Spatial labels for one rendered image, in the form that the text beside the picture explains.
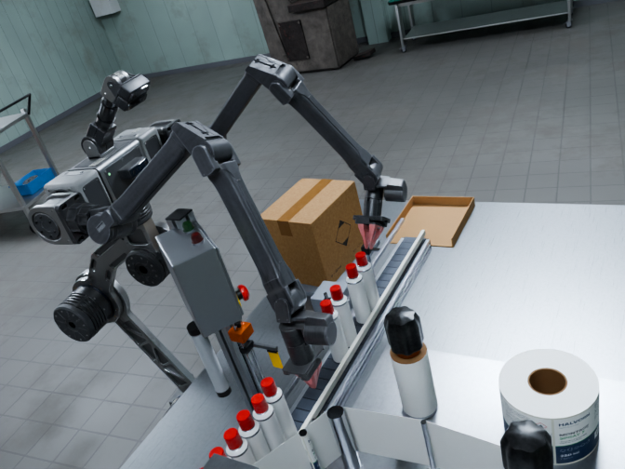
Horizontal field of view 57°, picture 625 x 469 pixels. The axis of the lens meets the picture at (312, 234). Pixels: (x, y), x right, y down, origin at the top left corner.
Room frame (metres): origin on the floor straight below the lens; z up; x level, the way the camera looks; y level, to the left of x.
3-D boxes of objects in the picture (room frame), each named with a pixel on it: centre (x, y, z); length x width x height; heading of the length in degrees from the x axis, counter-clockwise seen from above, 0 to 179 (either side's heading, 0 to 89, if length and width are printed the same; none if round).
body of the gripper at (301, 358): (1.07, 0.10, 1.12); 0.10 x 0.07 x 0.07; 144
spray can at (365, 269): (1.47, -0.12, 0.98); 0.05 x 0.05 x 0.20
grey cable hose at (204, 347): (1.06, 0.31, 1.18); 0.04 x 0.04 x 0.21
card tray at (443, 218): (1.94, -0.46, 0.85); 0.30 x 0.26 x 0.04; 143
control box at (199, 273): (1.10, 0.26, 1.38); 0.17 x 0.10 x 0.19; 19
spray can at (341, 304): (1.34, -0.02, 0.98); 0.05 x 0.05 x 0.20
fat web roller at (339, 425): (0.91, 0.06, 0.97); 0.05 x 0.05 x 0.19
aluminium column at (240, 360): (1.19, 0.27, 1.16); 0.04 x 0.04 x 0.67; 53
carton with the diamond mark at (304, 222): (1.87, -0.01, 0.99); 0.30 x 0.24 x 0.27; 139
